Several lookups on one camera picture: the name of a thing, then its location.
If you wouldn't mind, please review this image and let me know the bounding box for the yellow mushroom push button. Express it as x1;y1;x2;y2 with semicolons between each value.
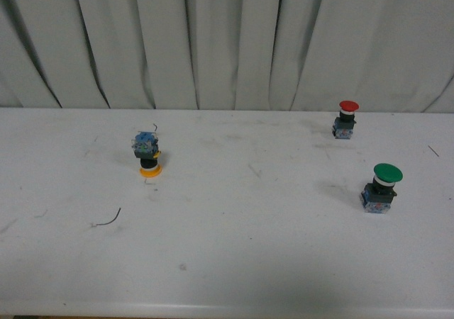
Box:
131;132;162;179

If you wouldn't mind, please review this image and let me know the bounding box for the red mushroom push button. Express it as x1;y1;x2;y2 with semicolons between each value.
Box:
332;100;360;140

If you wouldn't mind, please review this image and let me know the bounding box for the green mushroom push button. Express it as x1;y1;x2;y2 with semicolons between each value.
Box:
361;163;403;214

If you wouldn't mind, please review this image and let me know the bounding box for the white pleated curtain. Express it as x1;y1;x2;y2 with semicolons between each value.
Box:
1;0;453;113

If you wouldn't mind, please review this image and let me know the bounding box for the long curved black wire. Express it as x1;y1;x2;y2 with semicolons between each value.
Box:
91;207;122;228

